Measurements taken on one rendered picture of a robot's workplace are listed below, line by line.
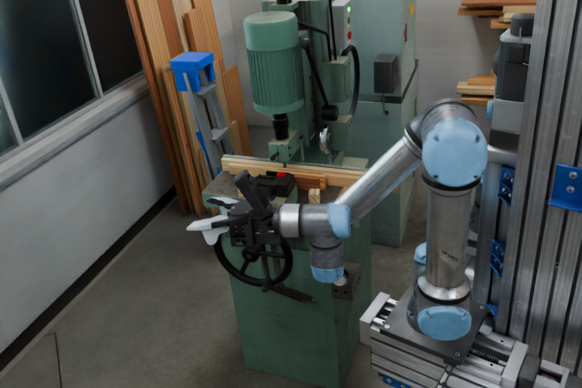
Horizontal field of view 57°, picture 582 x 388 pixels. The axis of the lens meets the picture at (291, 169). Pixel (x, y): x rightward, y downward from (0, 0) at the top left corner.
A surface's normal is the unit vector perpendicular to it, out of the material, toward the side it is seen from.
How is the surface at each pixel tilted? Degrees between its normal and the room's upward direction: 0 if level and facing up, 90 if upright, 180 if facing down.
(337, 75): 90
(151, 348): 0
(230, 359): 0
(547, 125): 90
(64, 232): 90
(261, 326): 90
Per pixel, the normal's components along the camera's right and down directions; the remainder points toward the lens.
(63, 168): 0.94, 0.09
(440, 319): -0.14, 0.59
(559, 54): -0.56, 0.44
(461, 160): -0.16, 0.36
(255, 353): -0.35, 0.47
